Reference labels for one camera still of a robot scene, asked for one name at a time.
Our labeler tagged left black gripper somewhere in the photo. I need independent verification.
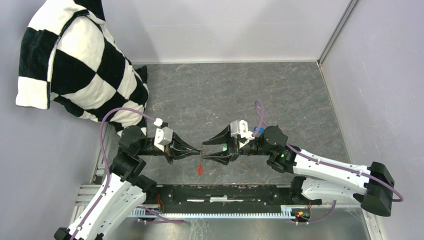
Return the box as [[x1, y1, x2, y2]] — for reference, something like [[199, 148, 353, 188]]
[[137, 131, 201, 164]]

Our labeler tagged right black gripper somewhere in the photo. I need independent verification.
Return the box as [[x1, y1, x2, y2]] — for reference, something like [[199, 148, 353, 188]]
[[202, 124, 272, 166]]

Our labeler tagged metal key holder red handle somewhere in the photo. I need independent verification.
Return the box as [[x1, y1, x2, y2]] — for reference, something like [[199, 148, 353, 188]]
[[197, 145, 206, 176]]

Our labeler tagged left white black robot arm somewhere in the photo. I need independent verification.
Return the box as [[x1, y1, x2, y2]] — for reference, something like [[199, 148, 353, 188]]
[[54, 125, 201, 240]]

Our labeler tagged key with blue tag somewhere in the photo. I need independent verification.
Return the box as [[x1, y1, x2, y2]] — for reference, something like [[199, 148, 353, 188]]
[[253, 126, 264, 133]]

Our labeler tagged black white checkered cloth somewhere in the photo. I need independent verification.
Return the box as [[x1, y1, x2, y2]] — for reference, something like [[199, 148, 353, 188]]
[[15, 0, 149, 134]]

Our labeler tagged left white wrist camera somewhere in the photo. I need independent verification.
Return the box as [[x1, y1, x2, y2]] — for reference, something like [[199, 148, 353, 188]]
[[153, 118, 174, 147]]

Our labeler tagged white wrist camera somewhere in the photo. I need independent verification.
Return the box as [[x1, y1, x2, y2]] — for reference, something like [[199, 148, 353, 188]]
[[229, 120, 255, 148], [153, 118, 174, 147]]

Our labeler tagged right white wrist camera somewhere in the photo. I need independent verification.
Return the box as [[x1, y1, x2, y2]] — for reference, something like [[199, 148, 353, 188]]
[[229, 120, 255, 148]]

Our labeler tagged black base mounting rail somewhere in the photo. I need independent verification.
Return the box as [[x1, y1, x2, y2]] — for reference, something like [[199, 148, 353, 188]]
[[141, 184, 323, 214]]

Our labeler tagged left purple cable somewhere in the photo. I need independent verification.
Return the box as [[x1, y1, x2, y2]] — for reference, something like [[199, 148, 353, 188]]
[[67, 107, 187, 240]]

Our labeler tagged purple cable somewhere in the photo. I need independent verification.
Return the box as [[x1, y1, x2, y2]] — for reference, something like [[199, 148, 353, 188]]
[[67, 107, 187, 240], [253, 100, 404, 226]]

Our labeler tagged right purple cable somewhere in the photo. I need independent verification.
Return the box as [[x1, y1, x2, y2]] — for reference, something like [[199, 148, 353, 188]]
[[253, 100, 404, 226]]

